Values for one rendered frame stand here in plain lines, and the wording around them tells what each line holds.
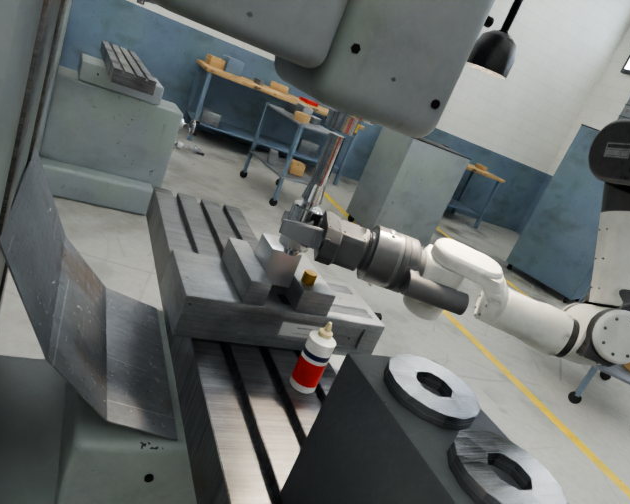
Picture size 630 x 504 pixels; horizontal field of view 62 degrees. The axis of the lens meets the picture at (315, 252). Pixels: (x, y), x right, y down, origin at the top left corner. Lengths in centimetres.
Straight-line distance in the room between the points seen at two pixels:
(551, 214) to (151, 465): 635
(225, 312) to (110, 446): 23
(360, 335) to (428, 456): 49
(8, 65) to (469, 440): 45
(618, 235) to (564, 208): 589
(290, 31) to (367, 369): 35
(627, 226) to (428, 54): 41
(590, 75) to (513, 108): 157
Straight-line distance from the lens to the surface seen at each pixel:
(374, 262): 76
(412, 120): 68
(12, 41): 45
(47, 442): 88
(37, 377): 98
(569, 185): 680
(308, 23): 59
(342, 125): 73
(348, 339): 89
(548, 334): 85
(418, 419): 46
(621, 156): 91
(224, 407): 68
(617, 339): 86
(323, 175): 75
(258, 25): 57
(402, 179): 523
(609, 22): 1058
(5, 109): 47
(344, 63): 63
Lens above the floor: 135
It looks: 18 degrees down
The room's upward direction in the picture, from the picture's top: 23 degrees clockwise
